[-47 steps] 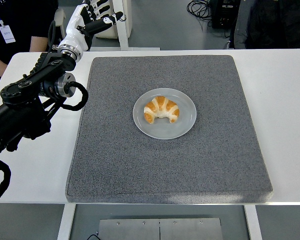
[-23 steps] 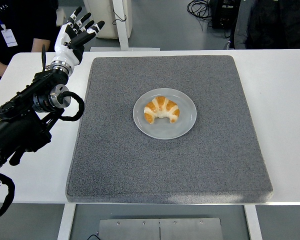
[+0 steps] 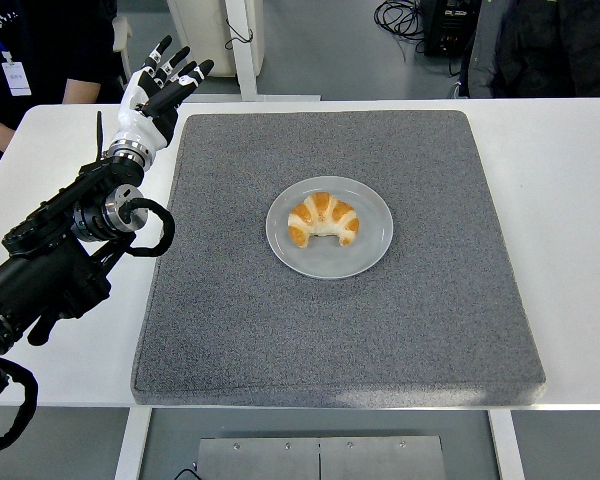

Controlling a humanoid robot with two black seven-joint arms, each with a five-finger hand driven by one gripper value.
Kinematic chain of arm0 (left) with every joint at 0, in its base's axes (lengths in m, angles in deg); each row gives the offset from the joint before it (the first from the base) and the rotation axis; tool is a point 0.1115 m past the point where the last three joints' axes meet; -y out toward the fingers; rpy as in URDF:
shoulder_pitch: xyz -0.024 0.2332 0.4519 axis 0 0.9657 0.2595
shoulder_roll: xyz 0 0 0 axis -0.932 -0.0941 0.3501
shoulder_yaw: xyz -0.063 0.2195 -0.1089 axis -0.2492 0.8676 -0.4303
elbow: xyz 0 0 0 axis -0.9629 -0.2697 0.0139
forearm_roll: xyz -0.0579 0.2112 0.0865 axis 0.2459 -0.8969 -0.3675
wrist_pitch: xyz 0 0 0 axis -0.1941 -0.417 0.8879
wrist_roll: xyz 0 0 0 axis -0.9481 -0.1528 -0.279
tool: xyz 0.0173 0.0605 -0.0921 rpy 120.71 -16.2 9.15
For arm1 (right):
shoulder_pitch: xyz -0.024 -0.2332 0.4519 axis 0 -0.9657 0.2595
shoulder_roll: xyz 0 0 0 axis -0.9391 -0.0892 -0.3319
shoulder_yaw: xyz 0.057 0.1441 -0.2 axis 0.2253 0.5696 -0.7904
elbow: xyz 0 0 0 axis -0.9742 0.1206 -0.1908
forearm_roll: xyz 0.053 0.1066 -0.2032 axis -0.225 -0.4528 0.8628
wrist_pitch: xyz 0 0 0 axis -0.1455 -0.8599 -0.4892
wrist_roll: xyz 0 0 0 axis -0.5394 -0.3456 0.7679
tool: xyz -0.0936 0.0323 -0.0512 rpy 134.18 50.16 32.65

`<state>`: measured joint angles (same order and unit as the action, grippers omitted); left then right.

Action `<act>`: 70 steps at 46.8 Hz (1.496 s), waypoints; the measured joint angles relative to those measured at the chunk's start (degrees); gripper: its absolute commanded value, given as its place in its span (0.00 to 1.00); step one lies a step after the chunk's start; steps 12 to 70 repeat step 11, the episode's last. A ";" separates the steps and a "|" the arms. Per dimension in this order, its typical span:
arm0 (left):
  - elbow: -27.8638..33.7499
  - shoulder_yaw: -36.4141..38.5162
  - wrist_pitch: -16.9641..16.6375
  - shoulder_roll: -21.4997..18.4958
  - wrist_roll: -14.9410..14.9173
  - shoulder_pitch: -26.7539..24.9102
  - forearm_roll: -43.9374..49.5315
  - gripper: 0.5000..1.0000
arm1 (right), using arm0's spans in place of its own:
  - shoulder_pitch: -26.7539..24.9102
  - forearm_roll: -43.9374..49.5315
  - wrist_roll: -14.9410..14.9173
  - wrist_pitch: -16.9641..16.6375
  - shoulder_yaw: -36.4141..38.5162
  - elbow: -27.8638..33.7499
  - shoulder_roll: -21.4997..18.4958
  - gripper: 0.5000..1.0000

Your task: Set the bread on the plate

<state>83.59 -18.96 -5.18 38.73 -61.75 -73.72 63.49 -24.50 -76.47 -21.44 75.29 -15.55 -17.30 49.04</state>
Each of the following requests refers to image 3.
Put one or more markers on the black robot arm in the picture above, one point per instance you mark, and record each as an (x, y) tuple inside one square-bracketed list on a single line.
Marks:
[(40, 270)]

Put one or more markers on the golden croissant bread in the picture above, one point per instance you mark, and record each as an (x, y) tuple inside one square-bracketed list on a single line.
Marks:
[(320, 210)]

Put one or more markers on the white office chair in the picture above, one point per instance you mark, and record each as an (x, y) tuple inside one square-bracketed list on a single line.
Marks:
[(122, 32)]

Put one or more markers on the black equipment box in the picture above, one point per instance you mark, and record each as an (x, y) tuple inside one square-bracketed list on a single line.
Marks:
[(450, 30)]

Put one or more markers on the white cabinet box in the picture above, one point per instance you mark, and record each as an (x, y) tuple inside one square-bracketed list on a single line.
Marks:
[(200, 30)]

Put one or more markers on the round grey plate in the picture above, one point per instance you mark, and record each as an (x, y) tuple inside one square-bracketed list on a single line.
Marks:
[(330, 262)]

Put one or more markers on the person in dark shirt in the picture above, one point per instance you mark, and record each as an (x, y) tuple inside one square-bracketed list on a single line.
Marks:
[(55, 40)]

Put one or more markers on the grey metal plate with screws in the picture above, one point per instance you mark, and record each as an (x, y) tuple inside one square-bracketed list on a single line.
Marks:
[(280, 460)]

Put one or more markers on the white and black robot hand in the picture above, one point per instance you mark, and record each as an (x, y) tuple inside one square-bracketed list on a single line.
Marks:
[(135, 125)]

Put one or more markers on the white name badge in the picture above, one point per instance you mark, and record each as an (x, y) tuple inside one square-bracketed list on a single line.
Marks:
[(17, 79)]

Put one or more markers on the person in dark jacket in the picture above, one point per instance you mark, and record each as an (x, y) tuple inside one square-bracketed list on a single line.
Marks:
[(555, 50)]

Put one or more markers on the white table leg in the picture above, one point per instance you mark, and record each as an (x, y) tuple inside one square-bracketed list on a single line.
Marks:
[(507, 445), (130, 445)]

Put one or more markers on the grey speckled foam mat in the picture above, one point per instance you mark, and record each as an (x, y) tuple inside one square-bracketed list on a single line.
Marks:
[(330, 340)]

